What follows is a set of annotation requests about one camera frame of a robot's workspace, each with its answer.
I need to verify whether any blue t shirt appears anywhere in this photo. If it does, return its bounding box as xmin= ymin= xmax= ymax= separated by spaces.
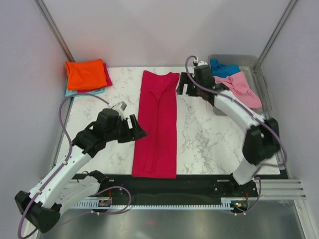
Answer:
xmin=210 ymin=58 xmax=241 ymax=78

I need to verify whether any light pink t shirt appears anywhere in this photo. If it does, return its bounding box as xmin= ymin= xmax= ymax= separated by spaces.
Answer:
xmin=214 ymin=71 xmax=262 ymax=109

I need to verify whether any left aluminium corner post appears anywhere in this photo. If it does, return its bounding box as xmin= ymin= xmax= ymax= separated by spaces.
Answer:
xmin=34 ymin=0 xmax=75 ymax=62

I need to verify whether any aluminium frame rail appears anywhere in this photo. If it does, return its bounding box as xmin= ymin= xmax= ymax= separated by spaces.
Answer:
xmin=34 ymin=178 xmax=308 ymax=199

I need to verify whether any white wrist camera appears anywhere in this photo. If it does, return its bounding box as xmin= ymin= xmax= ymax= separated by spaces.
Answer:
xmin=192 ymin=57 xmax=208 ymax=67
xmin=111 ymin=101 xmax=127 ymax=118

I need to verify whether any right aluminium corner post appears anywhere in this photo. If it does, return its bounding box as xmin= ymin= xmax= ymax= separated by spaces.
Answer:
xmin=259 ymin=0 xmax=299 ymax=65

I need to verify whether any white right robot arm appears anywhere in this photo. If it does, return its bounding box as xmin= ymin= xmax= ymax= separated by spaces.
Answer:
xmin=177 ymin=65 xmax=281 ymax=196

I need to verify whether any white slotted cable duct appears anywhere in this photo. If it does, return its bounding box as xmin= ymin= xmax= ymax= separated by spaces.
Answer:
xmin=71 ymin=198 xmax=247 ymax=210

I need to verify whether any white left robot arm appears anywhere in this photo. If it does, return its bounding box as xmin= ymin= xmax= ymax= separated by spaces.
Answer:
xmin=14 ymin=107 xmax=147 ymax=233

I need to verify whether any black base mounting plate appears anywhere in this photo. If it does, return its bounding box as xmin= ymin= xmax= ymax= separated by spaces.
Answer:
xmin=98 ymin=174 xmax=257 ymax=206

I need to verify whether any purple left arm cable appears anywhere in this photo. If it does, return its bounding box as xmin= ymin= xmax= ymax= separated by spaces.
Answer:
xmin=17 ymin=93 xmax=132 ymax=239

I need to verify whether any grey plastic bin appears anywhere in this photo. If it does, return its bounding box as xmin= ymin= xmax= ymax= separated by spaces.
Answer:
xmin=207 ymin=54 xmax=272 ymax=119

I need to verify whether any aluminium corner post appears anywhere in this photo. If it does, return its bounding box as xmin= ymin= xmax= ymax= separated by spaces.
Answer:
xmin=34 ymin=0 xmax=75 ymax=62
xmin=259 ymin=0 xmax=299 ymax=65

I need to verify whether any folded teal t shirt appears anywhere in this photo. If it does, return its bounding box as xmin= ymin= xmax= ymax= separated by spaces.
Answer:
xmin=65 ymin=88 xmax=105 ymax=97

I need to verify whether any folded orange t shirt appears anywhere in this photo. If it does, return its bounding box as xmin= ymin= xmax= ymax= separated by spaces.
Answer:
xmin=65 ymin=59 xmax=107 ymax=91

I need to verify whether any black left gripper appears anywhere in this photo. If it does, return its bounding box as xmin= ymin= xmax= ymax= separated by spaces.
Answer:
xmin=106 ymin=114 xmax=147 ymax=143

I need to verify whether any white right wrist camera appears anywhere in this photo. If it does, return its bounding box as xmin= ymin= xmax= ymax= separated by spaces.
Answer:
xmin=192 ymin=57 xmax=208 ymax=67

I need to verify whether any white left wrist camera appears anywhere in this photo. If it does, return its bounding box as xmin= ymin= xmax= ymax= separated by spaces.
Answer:
xmin=111 ymin=101 xmax=127 ymax=118

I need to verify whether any folded magenta t shirt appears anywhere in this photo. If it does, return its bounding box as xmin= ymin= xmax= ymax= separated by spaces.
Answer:
xmin=77 ymin=63 xmax=113 ymax=95

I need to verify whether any magenta red t shirt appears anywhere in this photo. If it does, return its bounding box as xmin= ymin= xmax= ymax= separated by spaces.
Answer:
xmin=132 ymin=71 xmax=180 ymax=179

